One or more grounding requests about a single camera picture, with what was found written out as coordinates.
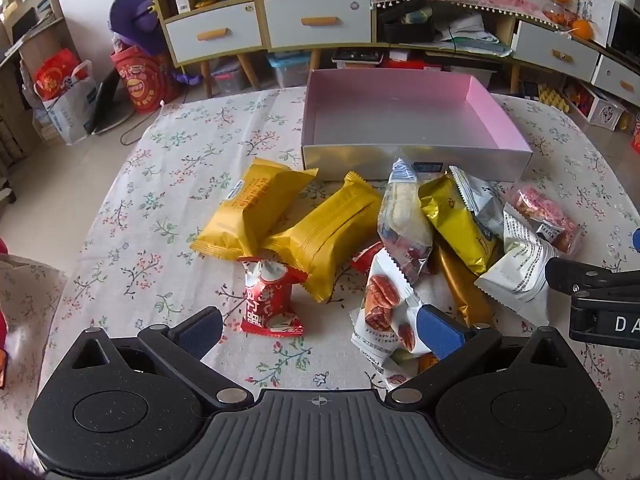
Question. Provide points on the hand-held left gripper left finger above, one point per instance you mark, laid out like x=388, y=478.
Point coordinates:
x=200, y=332

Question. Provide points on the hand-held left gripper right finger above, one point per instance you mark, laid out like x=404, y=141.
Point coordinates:
x=440, y=332

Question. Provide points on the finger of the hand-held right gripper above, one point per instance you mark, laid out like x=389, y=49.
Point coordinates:
x=637, y=239
x=575, y=272

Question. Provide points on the golden brown long snack packet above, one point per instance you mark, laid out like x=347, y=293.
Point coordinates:
x=465, y=290

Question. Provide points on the white grey print snack packet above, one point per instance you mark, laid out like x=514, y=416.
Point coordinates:
x=520, y=260

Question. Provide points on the small pecan print snack packet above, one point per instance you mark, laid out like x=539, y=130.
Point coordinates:
x=397, y=377

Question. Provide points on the clear pink snack packet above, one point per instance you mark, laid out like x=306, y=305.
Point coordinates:
x=545, y=215

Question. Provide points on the large pecan print snack packet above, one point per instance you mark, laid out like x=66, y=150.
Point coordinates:
x=380, y=305

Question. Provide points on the red and white snack packet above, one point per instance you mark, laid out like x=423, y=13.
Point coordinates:
x=267, y=305

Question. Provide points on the small dark red snack packet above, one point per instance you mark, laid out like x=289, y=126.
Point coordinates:
x=362, y=257

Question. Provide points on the gold foil snack packet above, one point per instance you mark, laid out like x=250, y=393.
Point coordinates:
x=455, y=225

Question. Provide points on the yellow snack packet blue logo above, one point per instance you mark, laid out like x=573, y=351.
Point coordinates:
x=250, y=210

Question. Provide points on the plain yellow snack packet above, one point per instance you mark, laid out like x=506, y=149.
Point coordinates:
x=325, y=230

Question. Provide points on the pink cardboard box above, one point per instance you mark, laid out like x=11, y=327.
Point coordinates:
x=400, y=125

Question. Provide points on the white printed toy box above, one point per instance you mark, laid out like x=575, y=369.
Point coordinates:
x=605, y=112

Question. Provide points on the yellow toy blocks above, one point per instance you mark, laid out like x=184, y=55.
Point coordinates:
x=552, y=97

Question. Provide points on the floral seat cover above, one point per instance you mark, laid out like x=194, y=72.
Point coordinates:
x=25, y=310

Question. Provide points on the white microwave oven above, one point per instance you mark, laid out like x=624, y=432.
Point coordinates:
x=625, y=25

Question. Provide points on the oranges in bag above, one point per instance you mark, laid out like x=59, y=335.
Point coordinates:
x=557, y=15

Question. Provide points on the black laptop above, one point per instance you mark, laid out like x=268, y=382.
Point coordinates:
x=107, y=105

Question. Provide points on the clear storage bin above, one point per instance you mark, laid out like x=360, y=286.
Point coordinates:
x=230, y=80

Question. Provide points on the white shopping bag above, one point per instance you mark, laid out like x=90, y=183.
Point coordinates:
x=70, y=110

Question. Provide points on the pile of papers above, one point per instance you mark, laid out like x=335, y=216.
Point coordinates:
x=475, y=35

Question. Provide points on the large red printed bag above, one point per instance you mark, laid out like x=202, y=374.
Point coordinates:
x=145, y=80

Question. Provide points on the blue lidded storage bin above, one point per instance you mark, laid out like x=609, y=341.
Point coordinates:
x=290, y=72

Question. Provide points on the black flat device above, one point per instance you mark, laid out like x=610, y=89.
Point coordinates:
x=357, y=57

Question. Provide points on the small red gift bag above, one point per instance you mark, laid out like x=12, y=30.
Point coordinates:
x=55, y=77

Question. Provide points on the black storage box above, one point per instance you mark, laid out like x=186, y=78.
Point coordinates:
x=407, y=30

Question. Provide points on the purple plush toy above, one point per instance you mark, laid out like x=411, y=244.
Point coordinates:
x=135, y=15

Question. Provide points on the wooden drawer cabinet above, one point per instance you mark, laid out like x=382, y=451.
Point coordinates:
x=257, y=5

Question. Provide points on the wooden bookshelf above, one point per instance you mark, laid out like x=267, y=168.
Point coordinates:
x=25, y=35

